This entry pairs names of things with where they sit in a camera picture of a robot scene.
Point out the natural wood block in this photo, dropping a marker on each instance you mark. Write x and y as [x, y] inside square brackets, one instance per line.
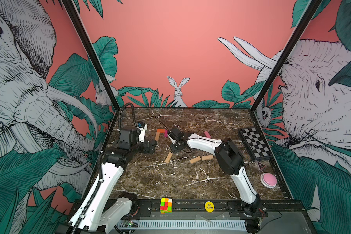
[208, 157]
[157, 136]
[168, 158]
[194, 160]

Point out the yellow big blind chip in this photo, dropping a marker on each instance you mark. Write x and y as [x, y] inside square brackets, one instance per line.
[209, 206]

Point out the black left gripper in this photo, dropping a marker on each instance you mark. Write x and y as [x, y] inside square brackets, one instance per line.
[147, 149]

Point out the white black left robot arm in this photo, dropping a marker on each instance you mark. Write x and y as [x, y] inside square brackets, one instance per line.
[91, 217]

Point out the pink round button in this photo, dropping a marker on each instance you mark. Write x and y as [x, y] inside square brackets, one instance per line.
[268, 180]

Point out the small triangle warning sign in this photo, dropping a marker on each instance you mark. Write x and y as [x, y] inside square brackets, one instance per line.
[260, 166]

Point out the black front rail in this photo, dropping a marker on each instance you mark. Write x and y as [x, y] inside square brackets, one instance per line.
[151, 207]

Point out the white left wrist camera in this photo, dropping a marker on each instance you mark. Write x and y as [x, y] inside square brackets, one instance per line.
[142, 127]

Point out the white ventilation grille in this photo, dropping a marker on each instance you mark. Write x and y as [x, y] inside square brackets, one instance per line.
[159, 224]

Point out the pink block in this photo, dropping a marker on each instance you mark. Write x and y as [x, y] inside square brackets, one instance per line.
[207, 134]

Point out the black white checkerboard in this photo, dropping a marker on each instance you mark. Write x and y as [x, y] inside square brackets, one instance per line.
[256, 145]

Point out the colourful puzzle cube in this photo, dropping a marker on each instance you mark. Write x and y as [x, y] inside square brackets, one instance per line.
[166, 205]

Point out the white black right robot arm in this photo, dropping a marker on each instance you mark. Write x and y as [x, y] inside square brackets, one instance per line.
[230, 161]

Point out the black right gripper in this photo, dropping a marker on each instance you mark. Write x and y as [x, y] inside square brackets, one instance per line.
[173, 149]

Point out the small circuit board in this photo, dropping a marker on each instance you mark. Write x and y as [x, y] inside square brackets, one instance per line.
[129, 224]

